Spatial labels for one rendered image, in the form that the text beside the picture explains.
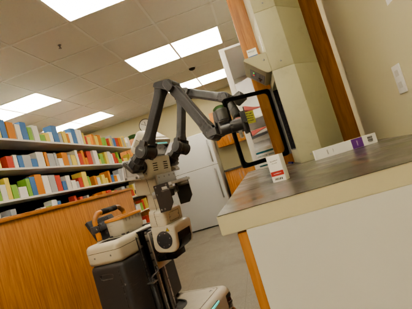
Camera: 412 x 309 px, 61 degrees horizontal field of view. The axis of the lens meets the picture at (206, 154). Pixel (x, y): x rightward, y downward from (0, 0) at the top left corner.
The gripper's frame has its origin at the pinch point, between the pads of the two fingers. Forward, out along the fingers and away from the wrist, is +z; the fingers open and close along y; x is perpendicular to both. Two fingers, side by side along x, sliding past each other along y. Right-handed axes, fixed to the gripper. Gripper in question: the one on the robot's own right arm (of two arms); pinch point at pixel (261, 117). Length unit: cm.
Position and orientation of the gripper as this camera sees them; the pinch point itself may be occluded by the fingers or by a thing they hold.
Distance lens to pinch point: 164.2
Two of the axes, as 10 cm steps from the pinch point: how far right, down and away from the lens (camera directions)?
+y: -2.9, -9.6, 0.5
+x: 1.5, 0.1, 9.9
